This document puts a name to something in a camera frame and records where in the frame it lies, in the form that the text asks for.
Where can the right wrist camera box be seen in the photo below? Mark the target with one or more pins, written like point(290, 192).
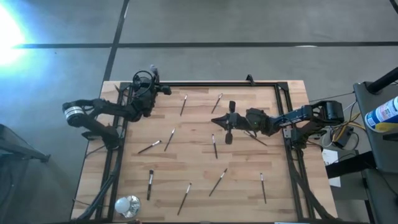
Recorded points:
point(256, 118)

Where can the white globe bulb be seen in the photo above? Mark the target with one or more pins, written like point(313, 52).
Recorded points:
point(122, 204)

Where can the thick black makeup brush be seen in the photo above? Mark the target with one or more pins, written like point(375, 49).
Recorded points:
point(150, 186)

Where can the black mesh cup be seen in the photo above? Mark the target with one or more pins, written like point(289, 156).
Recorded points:
point(141, 81)

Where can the black pen foreground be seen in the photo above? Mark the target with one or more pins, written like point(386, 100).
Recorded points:
point(218, 182)

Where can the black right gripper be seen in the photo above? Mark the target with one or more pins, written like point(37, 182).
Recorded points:
point(237, 119)

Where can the black pole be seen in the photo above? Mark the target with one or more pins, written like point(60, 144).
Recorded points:
point(384, 81)

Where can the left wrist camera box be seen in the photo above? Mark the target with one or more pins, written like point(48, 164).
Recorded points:
point(144, 102)

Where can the grey side cart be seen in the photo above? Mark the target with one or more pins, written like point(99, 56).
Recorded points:
point(382, 149)

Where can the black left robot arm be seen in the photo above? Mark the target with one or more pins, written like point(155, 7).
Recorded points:
point(105, 107)

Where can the black aluminium table frame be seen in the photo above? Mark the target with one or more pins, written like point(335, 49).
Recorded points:
point(217, 84)

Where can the black flat bar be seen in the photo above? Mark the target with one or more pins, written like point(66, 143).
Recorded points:
point(351, 165)

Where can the black power supply box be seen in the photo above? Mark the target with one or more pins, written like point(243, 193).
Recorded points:
point(343, 138)

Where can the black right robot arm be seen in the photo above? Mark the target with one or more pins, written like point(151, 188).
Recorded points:
point(298, 116)

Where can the white paper sheet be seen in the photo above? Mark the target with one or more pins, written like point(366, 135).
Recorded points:
point(329, 157)

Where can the black clamp bracket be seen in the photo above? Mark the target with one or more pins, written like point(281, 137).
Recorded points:
point(250, 80)

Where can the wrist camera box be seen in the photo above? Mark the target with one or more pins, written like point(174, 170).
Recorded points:
point(144, 102)
point(256, 118)

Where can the white blue yellow canister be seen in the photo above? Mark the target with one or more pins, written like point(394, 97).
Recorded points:
point(384, 113)

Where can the dark grey chair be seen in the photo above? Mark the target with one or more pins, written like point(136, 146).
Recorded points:
point(18, 149)

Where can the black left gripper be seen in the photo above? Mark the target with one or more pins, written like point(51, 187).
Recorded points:
point(158, 90)

